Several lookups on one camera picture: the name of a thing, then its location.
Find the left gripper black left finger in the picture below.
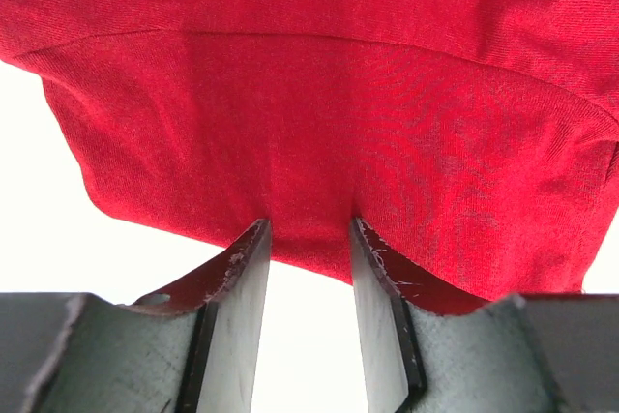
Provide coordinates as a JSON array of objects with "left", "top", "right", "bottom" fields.
[{"left": 1, "top": 220, "right": 272, "bottom": 412}]

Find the red t shirt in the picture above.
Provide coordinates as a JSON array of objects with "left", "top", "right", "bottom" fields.
[{"left": 1, "top": 0, "right": 618, "bottom": 300}]

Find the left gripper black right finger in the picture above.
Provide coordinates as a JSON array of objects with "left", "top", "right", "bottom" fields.
[{"left": 350, "top": 218, "right": 618, "bottom": 412}]

